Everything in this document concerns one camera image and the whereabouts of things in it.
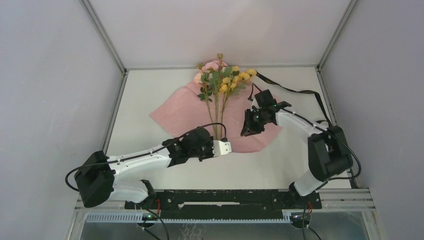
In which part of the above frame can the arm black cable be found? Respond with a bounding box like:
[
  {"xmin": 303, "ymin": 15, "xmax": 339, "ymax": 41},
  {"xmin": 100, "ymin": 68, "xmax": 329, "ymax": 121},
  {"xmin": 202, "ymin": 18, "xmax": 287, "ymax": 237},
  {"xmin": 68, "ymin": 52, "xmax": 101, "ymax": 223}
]
[
  {"xmin": 247, "ymin": 82, "xmax": 363, "ymax": 181},
  {"xmin": 64, "ymin": 122, "xmax": 229, "ymax": 193}
]

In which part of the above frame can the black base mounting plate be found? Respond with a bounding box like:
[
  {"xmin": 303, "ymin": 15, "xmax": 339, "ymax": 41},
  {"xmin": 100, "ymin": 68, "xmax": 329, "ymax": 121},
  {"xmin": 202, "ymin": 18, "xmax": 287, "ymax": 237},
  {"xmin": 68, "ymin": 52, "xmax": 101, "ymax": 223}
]
[{"xmin": 124, "ymin": 189, "xmax": 322, "ymax": 219}]

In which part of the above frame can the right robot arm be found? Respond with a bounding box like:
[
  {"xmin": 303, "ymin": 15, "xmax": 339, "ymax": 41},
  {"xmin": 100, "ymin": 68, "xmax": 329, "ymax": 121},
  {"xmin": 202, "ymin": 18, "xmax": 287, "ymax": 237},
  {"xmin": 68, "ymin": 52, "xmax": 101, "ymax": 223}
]
[{"xmin": 240, "ymin": 90, "xmax": 354, "ymax": 208}]

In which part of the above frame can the pink purple wrapping paper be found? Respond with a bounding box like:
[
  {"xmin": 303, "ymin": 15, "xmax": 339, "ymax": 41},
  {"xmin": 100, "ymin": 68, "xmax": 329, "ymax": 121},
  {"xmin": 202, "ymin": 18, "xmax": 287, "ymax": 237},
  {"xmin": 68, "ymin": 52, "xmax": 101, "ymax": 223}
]
[{"xmin": 150, "ymin": 75, "xmax": 282, "ymax": 153}]

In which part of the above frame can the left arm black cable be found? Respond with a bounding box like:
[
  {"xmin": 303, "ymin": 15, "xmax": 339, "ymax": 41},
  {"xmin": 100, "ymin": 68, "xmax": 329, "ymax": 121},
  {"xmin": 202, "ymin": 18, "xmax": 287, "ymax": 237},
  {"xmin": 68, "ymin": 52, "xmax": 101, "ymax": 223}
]
[{"xmin": 64, "ymin": 122, "xmax": 229, "ymax": 193}]

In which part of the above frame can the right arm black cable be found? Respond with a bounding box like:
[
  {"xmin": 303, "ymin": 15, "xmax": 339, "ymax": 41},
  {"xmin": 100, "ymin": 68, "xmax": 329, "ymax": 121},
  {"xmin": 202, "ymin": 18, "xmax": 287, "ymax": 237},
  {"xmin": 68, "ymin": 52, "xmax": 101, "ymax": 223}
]
[{"xmin": 247, "ymin": 82, "xmax": 363, "ymax": 181}]

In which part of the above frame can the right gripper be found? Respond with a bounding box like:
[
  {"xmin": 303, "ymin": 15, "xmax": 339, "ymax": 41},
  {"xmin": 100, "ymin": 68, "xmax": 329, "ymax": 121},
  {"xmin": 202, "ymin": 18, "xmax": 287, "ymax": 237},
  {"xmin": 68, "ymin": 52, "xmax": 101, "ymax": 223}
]
[{"xmin": 240, "ymin": 108, "xmax": 271, "ymax": 136}]

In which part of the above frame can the yellow fake flower stem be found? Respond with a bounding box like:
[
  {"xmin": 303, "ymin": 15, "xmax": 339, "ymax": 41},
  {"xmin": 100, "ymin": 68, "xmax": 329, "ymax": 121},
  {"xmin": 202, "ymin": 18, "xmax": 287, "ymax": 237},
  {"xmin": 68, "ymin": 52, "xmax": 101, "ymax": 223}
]
[
  {"xmin": 218, "ymin": 72, "xmax": 246, "ymax": 123},
  {"xmin": 228, "ymin": 65, "xmax": 257, "ymax": 95}
]

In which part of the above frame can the white cable duct rail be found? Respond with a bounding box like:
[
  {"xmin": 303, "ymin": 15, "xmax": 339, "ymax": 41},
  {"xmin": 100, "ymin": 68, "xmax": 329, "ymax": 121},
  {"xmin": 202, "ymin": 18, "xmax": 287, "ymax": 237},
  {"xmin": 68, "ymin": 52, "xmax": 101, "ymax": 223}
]
[{"xmin": 85, "ymin": 212, "xmax": 292, "ymax": 224}]

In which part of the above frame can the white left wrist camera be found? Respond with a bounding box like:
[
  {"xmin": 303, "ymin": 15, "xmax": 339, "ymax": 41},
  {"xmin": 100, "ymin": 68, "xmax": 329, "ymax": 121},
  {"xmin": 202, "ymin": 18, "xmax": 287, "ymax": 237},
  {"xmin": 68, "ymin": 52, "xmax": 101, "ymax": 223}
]
[{"xmin": 213, "ymin": 140, "xmax": 232, "ymax": 158}]

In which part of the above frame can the pink fake flower stem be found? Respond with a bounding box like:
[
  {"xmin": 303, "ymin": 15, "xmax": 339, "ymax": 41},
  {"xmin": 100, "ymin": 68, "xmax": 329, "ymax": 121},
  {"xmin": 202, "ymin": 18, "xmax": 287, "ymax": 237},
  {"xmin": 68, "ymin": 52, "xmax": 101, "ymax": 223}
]
[
  {"xmin": 193, "ymin": 63, "xmax": 214, "ymax": 123},
  {"xmin": 203, "ymin": 53, "xmax": 233, "ymax": 123}
]

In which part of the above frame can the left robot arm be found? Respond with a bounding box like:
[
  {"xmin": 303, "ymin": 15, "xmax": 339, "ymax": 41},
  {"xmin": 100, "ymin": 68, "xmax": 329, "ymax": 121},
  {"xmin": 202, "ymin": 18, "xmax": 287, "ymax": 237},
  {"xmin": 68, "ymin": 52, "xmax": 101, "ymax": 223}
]
[{"xmin": 70, "ymin": 128, "xmax": 221, "ymax": 209}]

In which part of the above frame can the black ribbon strap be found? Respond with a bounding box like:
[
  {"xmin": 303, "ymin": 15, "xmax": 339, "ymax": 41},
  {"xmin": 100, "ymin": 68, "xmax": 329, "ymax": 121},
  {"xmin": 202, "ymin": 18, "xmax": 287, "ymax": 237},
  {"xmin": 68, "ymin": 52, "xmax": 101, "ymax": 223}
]
[{"xmin": 254, "ymin": 71, "xmax": 334, "ymax": 128}]

